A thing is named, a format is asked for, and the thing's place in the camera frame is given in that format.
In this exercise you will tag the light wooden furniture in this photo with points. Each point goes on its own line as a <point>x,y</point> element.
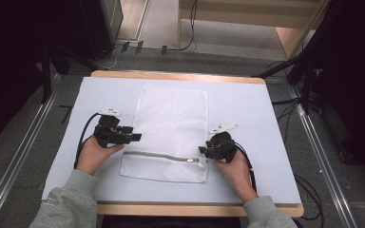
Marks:
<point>244,12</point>

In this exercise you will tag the white mesh laundry bag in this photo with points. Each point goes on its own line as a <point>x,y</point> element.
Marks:
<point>171,126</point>

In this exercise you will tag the black tripod stand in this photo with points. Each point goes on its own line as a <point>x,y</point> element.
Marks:
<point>297,60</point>

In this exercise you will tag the black metal stand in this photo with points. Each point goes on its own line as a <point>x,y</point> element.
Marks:
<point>46,76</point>

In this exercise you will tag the metal floor rail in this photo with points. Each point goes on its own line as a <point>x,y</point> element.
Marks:
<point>323,164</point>
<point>19,145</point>

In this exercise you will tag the wooden table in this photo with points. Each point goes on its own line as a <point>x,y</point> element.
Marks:
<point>177,209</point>

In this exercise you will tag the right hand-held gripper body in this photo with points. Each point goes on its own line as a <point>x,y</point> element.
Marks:
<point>223,147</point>

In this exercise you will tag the person's right hand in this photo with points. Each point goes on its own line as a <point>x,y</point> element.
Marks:
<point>237,174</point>

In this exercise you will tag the person's left hand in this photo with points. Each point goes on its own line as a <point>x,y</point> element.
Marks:
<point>90,156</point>

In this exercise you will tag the dark cabinet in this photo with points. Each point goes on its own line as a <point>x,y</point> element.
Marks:
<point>104,25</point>

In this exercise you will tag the white table mat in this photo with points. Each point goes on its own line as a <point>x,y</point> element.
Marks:
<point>259,164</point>

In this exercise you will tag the dark curtain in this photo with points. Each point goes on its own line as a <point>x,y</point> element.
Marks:
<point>9,63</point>
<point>358,79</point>

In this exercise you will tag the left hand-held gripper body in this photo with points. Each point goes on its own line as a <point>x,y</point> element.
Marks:
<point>107,133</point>

